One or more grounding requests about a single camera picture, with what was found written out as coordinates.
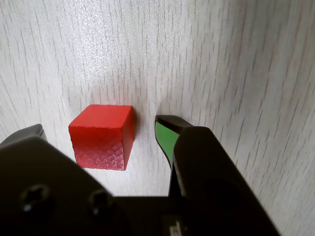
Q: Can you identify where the red cube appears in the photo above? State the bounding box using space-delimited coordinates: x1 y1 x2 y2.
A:
68 104 135 172

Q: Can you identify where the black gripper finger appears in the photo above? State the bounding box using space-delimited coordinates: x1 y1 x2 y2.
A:
155 114 282 236
0 123 122 236

